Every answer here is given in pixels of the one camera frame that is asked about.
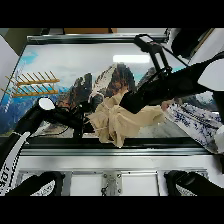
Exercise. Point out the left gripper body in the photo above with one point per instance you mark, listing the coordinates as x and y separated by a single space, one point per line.
83 122

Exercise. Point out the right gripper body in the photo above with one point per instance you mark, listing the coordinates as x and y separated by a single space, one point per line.
133 100

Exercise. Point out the beige long-sleeved shirt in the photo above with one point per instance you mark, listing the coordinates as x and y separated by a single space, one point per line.
123 121

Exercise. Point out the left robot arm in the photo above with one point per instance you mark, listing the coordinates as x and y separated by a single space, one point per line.
28 121

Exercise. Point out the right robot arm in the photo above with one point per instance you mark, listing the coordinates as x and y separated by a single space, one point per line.
186 80

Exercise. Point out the white blue printed garment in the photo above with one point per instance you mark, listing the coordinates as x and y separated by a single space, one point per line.
196 121

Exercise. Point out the black garment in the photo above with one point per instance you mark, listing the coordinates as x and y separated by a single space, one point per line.
188 41

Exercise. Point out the silver frame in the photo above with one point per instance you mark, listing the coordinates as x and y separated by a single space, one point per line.
113 152

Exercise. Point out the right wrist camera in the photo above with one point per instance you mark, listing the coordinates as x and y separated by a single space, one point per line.
153 50

